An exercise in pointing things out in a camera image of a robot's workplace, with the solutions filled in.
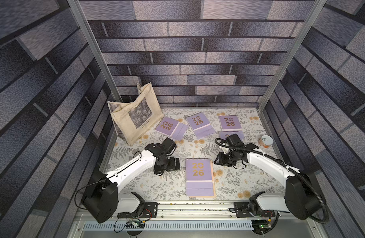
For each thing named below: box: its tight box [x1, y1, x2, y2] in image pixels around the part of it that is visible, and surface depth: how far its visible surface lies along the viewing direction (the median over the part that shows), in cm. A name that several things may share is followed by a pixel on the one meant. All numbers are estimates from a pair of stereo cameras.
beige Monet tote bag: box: [107, 82, 165, 147], surface depth 96 cm
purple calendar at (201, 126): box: [185, 112, 216, 139], surface depth 111 cm
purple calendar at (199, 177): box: [185, 158, 214, 197], surface depth 85 cm
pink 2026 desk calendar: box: [209, 159, 217, 198], surface depth 83 cm
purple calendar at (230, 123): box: [218, 115, 243, 132], surface depth 112 cm
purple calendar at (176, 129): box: [154, 116, 188, 141], surface depth 109 cm
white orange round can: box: [257, 134, 274, 150], surface depth 97 cm
